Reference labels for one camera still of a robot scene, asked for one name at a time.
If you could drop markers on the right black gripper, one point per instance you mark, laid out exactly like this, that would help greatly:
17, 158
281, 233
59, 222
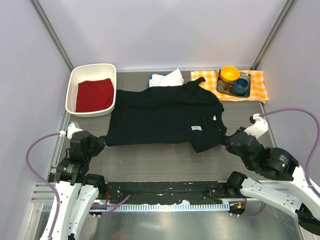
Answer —
228, 147

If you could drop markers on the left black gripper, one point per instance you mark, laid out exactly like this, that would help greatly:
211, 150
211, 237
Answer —
100, 144

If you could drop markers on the black t shirt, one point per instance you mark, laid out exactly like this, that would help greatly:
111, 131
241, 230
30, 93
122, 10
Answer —
167, 115

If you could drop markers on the white plastic tub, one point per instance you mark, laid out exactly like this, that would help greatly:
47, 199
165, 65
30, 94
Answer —
90, 72

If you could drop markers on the blue t shirt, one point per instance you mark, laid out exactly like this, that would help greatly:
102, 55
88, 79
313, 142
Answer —
151, 75

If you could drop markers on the white t shirt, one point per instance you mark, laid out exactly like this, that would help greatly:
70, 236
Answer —
172, 79

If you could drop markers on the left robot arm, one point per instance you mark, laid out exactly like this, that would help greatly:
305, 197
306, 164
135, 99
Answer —
76, 187

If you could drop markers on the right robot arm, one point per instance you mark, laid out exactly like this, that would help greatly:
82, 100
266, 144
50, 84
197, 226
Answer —
291, 193

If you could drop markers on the red t shirt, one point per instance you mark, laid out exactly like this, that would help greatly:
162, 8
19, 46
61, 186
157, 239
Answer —
93, 96

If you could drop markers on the blue mug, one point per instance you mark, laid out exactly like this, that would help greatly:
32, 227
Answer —
239, 86

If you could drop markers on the dark patterned tray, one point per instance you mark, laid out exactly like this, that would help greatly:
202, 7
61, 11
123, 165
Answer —
227, 88

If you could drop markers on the orange bowl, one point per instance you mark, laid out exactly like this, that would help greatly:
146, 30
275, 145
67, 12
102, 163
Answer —
229, 73

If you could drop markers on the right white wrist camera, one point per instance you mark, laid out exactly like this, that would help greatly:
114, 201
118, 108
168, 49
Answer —
259, 126

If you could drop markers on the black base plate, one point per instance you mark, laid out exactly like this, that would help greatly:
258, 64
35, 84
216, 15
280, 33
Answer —
171, 192

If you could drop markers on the slotted cable duct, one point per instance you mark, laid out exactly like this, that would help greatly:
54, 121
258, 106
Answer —
185, 206

